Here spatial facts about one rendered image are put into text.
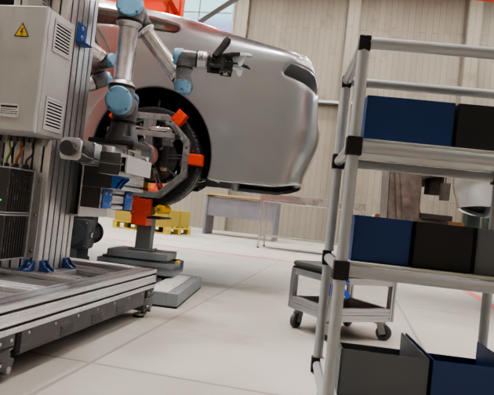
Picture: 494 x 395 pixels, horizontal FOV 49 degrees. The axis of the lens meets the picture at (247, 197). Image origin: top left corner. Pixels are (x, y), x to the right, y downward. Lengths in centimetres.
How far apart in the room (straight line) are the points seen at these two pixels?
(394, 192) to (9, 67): 726
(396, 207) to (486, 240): 744
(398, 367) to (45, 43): 163
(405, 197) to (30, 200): 716
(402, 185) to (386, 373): 757
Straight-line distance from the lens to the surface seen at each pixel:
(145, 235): 368
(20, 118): 218
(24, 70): 221
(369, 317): 274
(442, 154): 132
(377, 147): 129
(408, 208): 888
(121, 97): 245
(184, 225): 1008
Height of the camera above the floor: 56
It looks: 1 degrees up
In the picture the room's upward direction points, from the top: 6 degrees clockwise
